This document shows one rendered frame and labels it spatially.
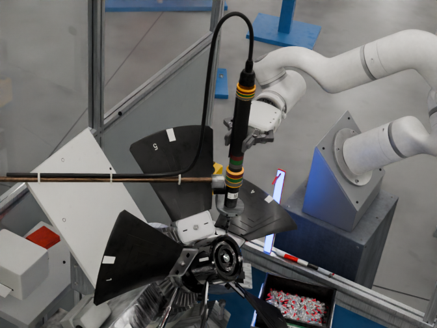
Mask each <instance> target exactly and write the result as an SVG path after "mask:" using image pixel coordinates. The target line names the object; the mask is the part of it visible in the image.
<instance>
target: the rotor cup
mask: <svg viewBox="0 0 437 328"><path fill-rule="evenodd" d="M178 243H179V244H180V245H182V246H183V247H198V248H199V250H198V253H197V255H196V256H195V258H194V260H193V261H192V263H191V264H190V266H189V268H188V269H187V270H186V272H185V274H184V275H183V276H181V277H174V278H175V280H176V282H177V283H178V284H179V286H180V287H181V288H182V289H183V290H185V291H186V292H188V293H190V294H198V293H202V289H203V287H204V283H205V281H207V282H208V283H209V286H208V288H209V287H210V286H213V285H218V284H224V283H228V282H232V281H234V280H236V279H237V278H238V277H239V275H240V274H241V271H242V268H243V256H242V253H241V250H240V247H239V245H238V244H237V242H236V241H235V240H234V239H233V238H232V237H230V236H228V235H224V234H221V235H217V236H215V237H212V238H205V239H199V240H196V241H193V242H190V243H187V244H183V242H182V241H181V240H180V241H179V242H178ZM225 254H227V255H228V256H229V257H230V260H229V262H225V261H224V255H225ZM207 257H208V258H209V260H206V261H202V262H200V260H199V259H201V258H207ZM220 281H222V283H217V284H213V282H220Z"/></svg>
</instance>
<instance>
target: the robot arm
mask: <svg viewBox="0 0 437 328"><path fill-rule="evenodd" d="M285 66H292V67H295V68H299V69H301V70H303V71H304V72H306V73H307V74H309V75H310V76H311V77H312V78H313V79H314V80H315V81H316V82H317V83H318V84H319V85H320V86H321V87H322V88H323V89H324V90H325V91H326V92H327V93H330V94H336V93H339V92H343V91H345V90H349V89H352V88H354V87H358V86H360V85H363V84H366V83H369V82H372V81H375V80H378V79H381V78H383V77H386V76H389V75H392V74H395V73H397V72H401V71H403V70H408V69H415V70H416V71H417V72H418V73H419V74H420V75H421V76H422V77H423V78H424V79H425V81H426V82H427V83H428V84H429V85H430V86H431V87H432V88H431V89H430V91H429V93H428V96H427V107H428V112H429V120H430V127H431V134H429V133H428V131H427V130H426V129H425V127H424V126H423V124H422V123H421V122H420V121H419V120H418V119H417V118H416V117H414V116H404V117H402V118H398V119H397V120H394V121H391V122H388V123H387V124H384V125H381V126H379V127H376V128H373V129H371V130H369V131H366V132H363V133H361V134H357V133H356V132H355V131H354V130H351V129H349V128H344V129H342V130H339V131H338V132H337V133H336V134H335V136H334V139H333V143H332V150H333V155H334V160H335V162H336V165H337V168H338V169H339V171H340V173H341V175H342V176H343V177H344V179H346V181H348V182H349V183H350V184H352V185H355V186H361V185H365V184H366V183H367V182H368V181H370V179H371V175H372V172H373V170H374V169H377V168H380V167H383V166H385V165H389V164H391V163H394V162H396V161H400V160H402V159H406V158H408V157H411V156H414V155H417V154H430V155H432V156H434V157H437V30H436V34H432V33H429V32H426V31H422V30H418V29H407V30H403V31H399V32H397V33H393V34H391V35H388V36H385V37H383V38H380V39H378V40H375V41H373V42H370V43H368V44H365V45H362V46H360V47H358V48H355V49H352V50H350V51H347V52H345V53H342V54H340V55H337V56H335V57H332V58H328V57H324V56H323V55H321V54H319V53H317V52H315V51H313V50H310V49H308V48H303V47H298V46H289V47H285V48H280V49H277V50H275V51H272V52H270V53H266V54H264V55H262V56H260V57H259V58H257V59H256V60H255V61H254V65H253V70H254V71H255V74H256V79H257V81H258V83H259V85H260V87H261V94H260V95H259V96H258V97H257V98H256V99H255V100H254V101H252V103H251V108H250V117H249V122H248V131H247V136H246V139H245V140H244V141H243V143H242V149H241V152H243V153H245V152H246V150H247V149H250V147H251V146H252V145H256V144H257V143H260V144H266V143H272V142H274V133H275V132H276V130H277V129H278V126H279V125H280V123H281V120H282V119H283V118H284V119H285V118H286V116H287V113H288V112H289V111H290V110H291V108H292V107H293V106H294V105H295V104H296V103H297V102H298V101H299V100H300V99H301V97H303V95H304V94H305V92H306V82H305V80H304V78H303V77H302V76H301V75H300V74H299V73H297V72H295V71H292V70H285V69H284V67H285ZM232 123H233V116H231V117H228V118H224V122H223V124H224V125H225V126H226V127H227V128H228V131H229V132H228V133H227V134H225V136H224V140H225V146H228V145H229V144H230V139H231V133H232Z"/></svg>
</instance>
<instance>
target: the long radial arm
mask: <svg viewBox="0 0 437 328"><path fill-rule="evenodd" d="M167 302H168V300H167V299H166V297H165V296H164V295H163V293H162V292H161V290H160V288H159V287H158V285H157V283H156V282H153V283H151V284H147V285H145V286H141V287H140V288H136V289H134V290H131V291H129V292H126V293H124V294H122V295H119V296H117V297H114V298H112V299H111V300H110V301H109V302H108V303H107V304H108V306H109V307H110V309H111V310H112V314H111V315H110V316H109V317H108V318H107V319H106V320H105V322H104V323H103V324H102V325H101V326H100V327H99V328H146V327H147V326H148V324H149V323H150V322H151V321H152V320H153V319H154V318H155V316H156V315H157V314H158V312H159V311H160V310H161V309H162V308H163V307H164V305H165V304H166V303H167Z"/></svg>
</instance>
